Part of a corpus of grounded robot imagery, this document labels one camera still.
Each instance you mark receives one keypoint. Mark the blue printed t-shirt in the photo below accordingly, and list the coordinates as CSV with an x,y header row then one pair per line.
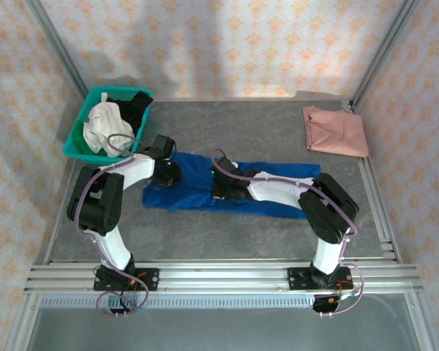
x,y
194,183

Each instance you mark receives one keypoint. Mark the aluminium side rail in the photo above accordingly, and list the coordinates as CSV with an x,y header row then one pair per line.
x,y
386,234

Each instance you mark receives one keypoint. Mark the white crumpled t-shirt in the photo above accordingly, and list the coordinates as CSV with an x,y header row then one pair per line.
x,y
102,124

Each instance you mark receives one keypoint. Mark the folded pink t-shirt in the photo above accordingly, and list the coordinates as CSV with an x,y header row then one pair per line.
x,y
336,131

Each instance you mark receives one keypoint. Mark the teal plastic basket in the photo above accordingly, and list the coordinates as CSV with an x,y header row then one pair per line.
x,y
71,147

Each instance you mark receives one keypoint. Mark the aluminium mounting rail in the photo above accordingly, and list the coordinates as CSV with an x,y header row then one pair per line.
x,y
223,274

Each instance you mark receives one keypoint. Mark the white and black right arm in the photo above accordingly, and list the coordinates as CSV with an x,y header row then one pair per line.
x,y
325,212

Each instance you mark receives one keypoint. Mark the aluminium frame post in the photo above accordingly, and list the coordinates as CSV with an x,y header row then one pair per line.
x,y
58,47
384,47

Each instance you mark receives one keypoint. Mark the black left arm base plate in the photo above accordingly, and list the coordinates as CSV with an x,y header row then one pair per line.
x,y
148,279

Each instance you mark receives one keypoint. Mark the black crumpled t-shirt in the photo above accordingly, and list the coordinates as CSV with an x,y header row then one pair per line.
x,y
136,109

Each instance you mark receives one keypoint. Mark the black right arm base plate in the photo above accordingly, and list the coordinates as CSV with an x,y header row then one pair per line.
x,y
296,279

